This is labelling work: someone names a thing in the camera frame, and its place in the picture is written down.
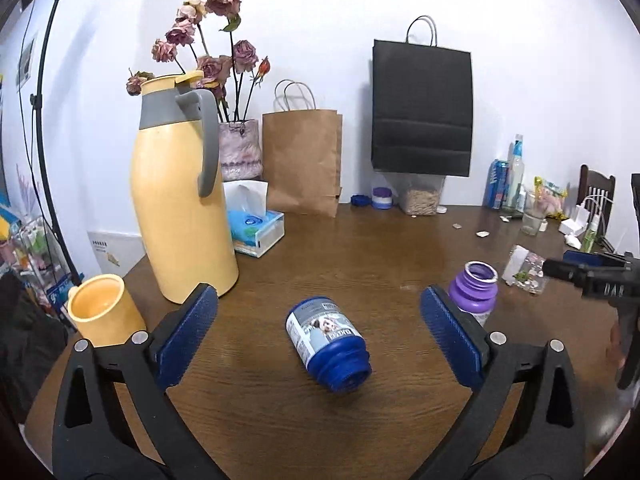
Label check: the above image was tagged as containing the purple supplement bottle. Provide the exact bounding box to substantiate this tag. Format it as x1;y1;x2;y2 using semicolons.
448;260;498;326

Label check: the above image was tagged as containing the blue supplement bottle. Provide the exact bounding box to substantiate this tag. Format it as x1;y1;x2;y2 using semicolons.
285;296;372;393

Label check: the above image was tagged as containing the right hand of person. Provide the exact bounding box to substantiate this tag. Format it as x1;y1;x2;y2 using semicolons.
605;321;628;370

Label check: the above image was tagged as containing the green spray bottle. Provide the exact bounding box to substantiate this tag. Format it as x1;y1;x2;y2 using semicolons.
580;214;600;254

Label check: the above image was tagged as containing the clear plastic decorated bottle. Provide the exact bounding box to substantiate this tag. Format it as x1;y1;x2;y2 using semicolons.
501;245;548;295

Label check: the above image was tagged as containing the colourful snack packet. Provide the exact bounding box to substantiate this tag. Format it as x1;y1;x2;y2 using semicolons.
534;176;568;221

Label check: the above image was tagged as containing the clear drinking glass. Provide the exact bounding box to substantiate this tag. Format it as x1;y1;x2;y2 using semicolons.
521;192;546;236

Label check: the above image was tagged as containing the dark wooden chair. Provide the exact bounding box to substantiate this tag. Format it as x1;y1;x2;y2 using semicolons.
577;165;616;237

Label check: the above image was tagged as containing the clear glass bottle blue cap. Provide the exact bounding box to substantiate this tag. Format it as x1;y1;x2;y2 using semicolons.
502;134;524;212

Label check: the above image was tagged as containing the blue soda can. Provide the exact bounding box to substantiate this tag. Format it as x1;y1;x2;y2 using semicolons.
483;159;509;210

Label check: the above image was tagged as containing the black bag on chair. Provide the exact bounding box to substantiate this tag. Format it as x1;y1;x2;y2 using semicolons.
1;273;68;425

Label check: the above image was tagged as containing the yellow ceramic mug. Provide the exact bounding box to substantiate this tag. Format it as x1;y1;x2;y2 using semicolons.
67;274;146;348

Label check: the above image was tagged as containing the clear container with grains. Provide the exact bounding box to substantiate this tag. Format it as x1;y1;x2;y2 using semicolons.
398;174;445;217

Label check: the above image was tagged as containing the white box on floor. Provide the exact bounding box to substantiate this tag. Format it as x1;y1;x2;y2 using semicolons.
88;231;145;278

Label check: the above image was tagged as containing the purple white small jar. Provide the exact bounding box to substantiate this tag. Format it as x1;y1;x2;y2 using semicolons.
371;186;394;210

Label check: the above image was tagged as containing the black paper bag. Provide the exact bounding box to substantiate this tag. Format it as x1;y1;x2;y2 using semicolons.
371;14;474;178

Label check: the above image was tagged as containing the blue tissue box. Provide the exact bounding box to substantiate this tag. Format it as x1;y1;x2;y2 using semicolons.
224;180;285;259

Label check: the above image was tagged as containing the brown paper bag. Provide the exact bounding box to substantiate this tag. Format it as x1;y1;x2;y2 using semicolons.
262;79;343;218

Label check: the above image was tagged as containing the yellow thermos jug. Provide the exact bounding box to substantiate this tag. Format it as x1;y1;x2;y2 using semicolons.
130;70;239;304

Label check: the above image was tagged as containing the pink knitted vase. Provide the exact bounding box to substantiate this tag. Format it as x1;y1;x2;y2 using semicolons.
219;119;262;181

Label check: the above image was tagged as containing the black light stand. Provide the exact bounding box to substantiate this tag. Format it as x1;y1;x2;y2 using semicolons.
19;0;84;286

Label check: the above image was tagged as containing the white charging cable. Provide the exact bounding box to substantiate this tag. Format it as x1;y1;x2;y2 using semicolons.
574;194;629;254

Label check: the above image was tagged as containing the wire rack with clutter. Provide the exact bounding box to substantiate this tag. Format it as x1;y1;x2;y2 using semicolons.
0;161;76;316

